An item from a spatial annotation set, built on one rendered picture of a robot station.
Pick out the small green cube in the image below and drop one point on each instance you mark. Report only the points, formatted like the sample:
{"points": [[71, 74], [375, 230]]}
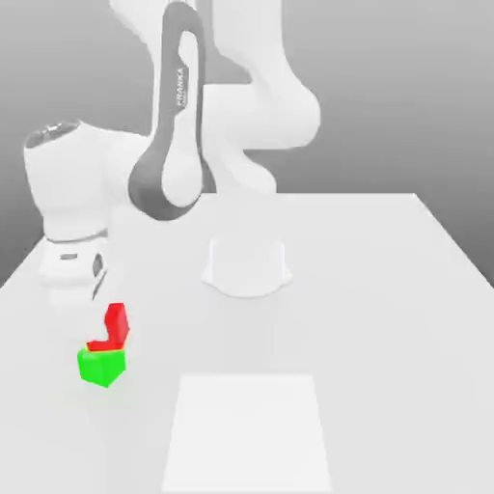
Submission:
{"points": [[100, 366]]}

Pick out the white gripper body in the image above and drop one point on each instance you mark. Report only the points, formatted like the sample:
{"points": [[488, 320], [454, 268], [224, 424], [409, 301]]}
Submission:
{"points": [[77, 296]]}

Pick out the small red cube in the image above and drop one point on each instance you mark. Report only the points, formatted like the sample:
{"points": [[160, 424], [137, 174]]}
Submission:
{"points": [[117, 328]]}

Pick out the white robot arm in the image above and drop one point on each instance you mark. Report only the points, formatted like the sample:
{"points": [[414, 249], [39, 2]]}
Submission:
{"points": [[65, 173]]}

